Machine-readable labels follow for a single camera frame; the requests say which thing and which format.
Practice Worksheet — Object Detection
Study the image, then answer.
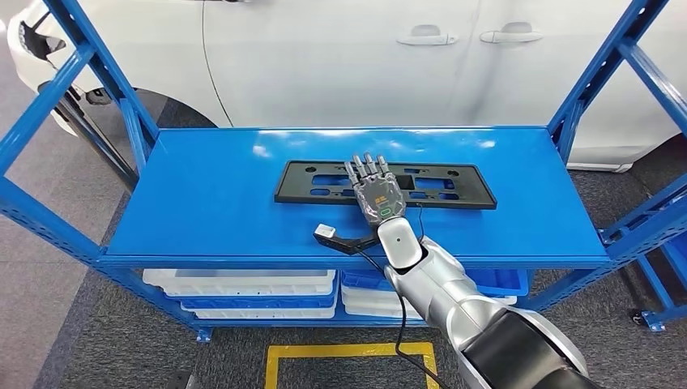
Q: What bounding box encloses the black camera bracket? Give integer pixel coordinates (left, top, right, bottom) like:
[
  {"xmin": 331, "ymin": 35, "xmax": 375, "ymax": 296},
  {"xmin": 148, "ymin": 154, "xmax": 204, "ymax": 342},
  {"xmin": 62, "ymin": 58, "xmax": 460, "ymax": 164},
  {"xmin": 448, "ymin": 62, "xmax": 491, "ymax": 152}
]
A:
[{"xmin": 313, "ymin": 230, "xmax": 380, "ymax": 257}]

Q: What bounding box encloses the white car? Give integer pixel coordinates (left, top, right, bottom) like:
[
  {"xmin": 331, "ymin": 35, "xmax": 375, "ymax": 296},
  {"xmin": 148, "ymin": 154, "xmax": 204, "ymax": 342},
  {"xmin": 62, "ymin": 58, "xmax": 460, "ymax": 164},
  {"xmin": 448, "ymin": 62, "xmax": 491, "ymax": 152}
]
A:
[{"xmin": 7, "ymin": 0, "xmax": 687, "ymax": 174}]

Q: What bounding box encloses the blue plastic bin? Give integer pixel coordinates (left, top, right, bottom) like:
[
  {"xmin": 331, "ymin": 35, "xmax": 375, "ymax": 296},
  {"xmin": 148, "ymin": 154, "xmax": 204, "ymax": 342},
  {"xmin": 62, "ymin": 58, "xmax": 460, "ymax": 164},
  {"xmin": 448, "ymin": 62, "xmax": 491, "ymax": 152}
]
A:
[
  {"xmin": 179, "ymin": 292, "xmax": 339, "ymax": 311},
  {"xmin": 341, "ymin": 268, "xmax": 531, "ymax": 298}
]

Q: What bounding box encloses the black plastic plate bracket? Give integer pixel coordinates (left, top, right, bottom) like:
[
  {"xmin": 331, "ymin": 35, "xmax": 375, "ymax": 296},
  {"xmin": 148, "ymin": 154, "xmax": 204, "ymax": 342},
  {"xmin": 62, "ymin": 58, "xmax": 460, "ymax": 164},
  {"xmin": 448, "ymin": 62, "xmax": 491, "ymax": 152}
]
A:
[{"xmin": 274, "ymin": 160, "xmax": 498, "ymax": 211}]

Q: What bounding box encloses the yellow floor tape square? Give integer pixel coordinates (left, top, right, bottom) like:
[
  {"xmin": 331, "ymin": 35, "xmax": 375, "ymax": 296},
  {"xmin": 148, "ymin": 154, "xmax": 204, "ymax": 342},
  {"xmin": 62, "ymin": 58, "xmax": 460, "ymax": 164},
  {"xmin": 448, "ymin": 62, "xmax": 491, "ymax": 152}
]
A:
[{"xmin": 263, "ymin": 341, "xmax": 441, "ymax": 389}]

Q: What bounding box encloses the black cable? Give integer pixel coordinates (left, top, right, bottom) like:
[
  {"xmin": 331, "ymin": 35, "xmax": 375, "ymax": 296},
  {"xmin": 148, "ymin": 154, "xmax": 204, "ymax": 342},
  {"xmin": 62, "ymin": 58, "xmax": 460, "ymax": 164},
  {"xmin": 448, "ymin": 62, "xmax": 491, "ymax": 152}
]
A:
[{"xmin": 354, "ymin": 203, "xmax": 453, "ymax": 389}]

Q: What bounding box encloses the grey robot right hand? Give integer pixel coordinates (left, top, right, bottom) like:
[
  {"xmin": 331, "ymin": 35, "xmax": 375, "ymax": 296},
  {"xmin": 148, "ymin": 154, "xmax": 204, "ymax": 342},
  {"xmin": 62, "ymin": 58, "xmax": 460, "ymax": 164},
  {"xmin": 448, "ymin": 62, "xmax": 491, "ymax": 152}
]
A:
[{"xmin": 343, "ymin": 152, "xmax": 408, "ymax": 223}]

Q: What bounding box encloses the metal stand pole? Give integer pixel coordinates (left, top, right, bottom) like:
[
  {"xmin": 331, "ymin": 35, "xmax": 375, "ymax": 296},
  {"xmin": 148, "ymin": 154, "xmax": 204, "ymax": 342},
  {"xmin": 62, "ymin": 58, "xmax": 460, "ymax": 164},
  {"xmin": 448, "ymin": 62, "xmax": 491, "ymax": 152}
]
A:
[{"xmin": 53, "ymin": 91, "xmax": 139, "ymax": 192}]

